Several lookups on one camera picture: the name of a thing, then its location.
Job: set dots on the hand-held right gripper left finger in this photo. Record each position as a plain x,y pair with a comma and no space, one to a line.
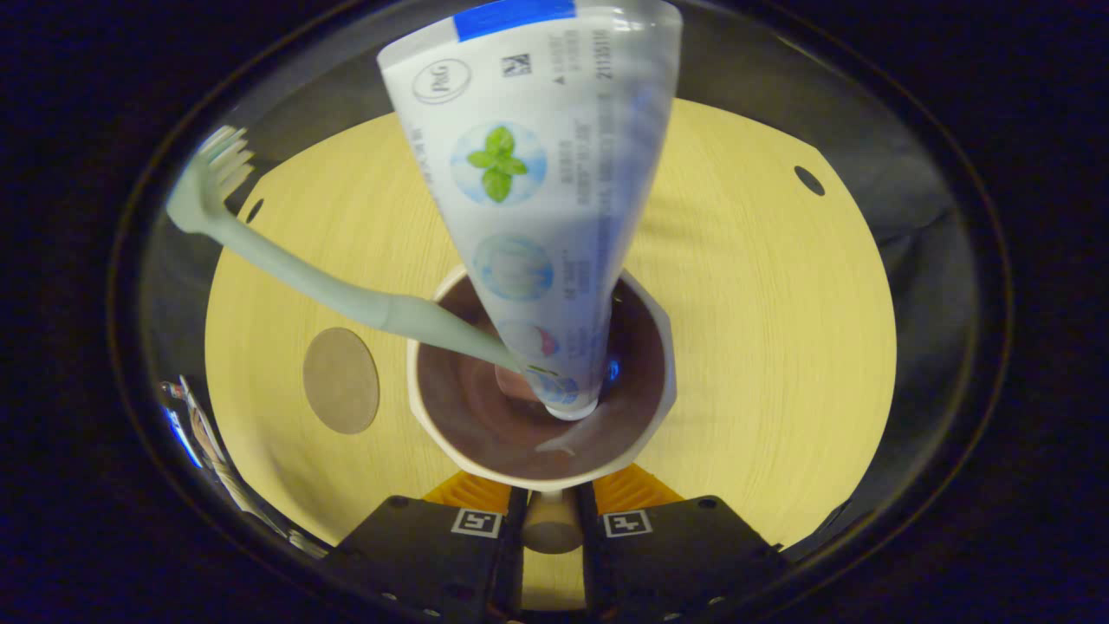
416,555

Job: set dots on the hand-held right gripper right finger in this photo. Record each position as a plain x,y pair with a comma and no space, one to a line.
693,555

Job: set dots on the beige cup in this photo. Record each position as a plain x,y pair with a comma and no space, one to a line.
468,416

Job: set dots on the round brown coaster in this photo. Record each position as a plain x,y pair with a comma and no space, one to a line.
340,381

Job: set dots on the pale green toothbrush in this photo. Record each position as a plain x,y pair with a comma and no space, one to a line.
286,264

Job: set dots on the white toothpaste tube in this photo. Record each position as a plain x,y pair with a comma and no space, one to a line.
537,173

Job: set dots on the computer monitor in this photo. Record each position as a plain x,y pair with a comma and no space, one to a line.
180,433

